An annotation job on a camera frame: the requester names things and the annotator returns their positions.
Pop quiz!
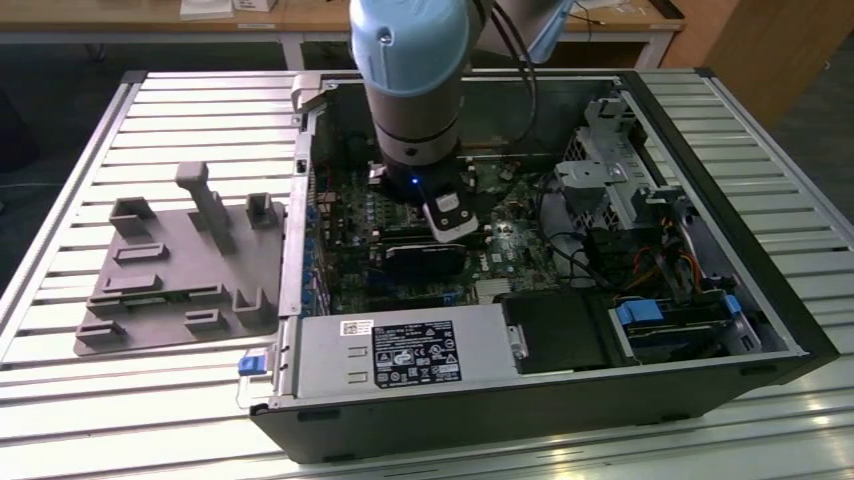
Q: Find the black graphics card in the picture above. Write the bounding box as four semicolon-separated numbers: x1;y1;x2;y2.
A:
383;242;467;279

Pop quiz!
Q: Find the green motherboard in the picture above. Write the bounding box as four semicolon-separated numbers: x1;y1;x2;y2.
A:
312;149;555;314

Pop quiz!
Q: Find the small silver heatsink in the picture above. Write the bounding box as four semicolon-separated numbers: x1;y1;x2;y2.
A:
476;279;514;303

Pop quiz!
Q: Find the grey metal drive cage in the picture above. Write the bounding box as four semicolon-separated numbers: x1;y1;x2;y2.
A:
552;97;695;231

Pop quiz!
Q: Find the black fan shroud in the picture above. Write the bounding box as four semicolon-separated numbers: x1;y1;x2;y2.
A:
498;291;619;375

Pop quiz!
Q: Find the grey power supply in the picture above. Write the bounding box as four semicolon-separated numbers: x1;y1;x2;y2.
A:
292;304;519;396

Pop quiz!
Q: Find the wooden desk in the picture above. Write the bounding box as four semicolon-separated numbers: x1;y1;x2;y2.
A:
0;0;688;71

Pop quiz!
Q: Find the grey parts rack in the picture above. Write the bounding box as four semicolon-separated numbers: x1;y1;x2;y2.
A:
72;162;288;357

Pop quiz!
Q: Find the black PC case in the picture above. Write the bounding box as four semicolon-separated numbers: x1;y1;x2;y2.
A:
249;67;842;464

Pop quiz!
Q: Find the wooden cabinet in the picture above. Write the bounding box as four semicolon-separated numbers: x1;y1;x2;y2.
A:
666;0;854;129

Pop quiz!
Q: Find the white silver wrist camera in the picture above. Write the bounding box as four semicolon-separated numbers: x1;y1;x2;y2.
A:
423;188;480;245

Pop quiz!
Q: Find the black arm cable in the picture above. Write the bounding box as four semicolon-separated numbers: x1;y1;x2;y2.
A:
492;0;543;159

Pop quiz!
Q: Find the yellow orange wire bundle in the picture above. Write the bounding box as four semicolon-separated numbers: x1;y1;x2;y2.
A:
623;244;706;291

